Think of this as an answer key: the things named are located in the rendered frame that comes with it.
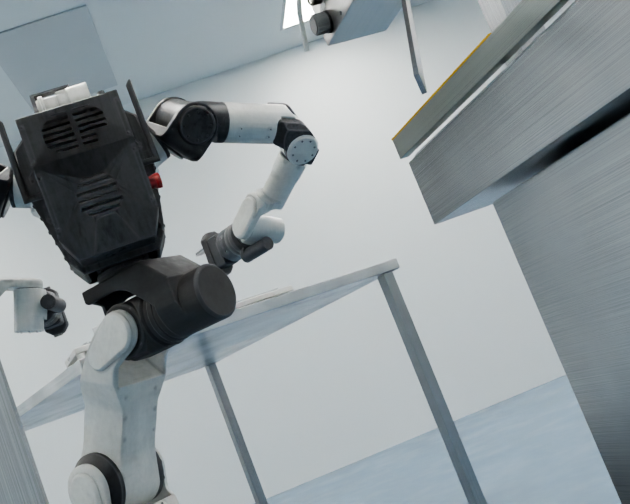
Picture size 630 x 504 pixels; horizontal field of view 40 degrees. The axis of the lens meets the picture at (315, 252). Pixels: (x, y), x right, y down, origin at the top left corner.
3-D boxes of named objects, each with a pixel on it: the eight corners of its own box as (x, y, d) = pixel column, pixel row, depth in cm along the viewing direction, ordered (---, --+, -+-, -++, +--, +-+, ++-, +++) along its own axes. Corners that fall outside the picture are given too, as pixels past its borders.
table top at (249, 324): (-26, 449, 341) (-28, 440, 342) (213, 363, 404) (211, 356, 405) (83, 372, 220) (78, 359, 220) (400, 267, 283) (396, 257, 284)
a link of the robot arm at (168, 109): (235, 104, 185) (174, 102, 178) (233, 147, 187) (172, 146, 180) (214, 100, 195) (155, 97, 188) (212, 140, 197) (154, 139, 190)
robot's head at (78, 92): (97, 114, 183) (84, 77, 185) (50, 129, 181) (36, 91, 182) (100, 125, 190) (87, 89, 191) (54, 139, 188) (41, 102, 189)
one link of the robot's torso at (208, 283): (248, 313, 171) (216, 231, 174) (206, 323, 160) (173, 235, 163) (152, 358, 186) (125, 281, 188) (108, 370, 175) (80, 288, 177)
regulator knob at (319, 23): (314, 41, 131) (303, 14, 131) (329, 37, 131) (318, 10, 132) (320, 30, 127) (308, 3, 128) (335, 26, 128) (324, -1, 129)
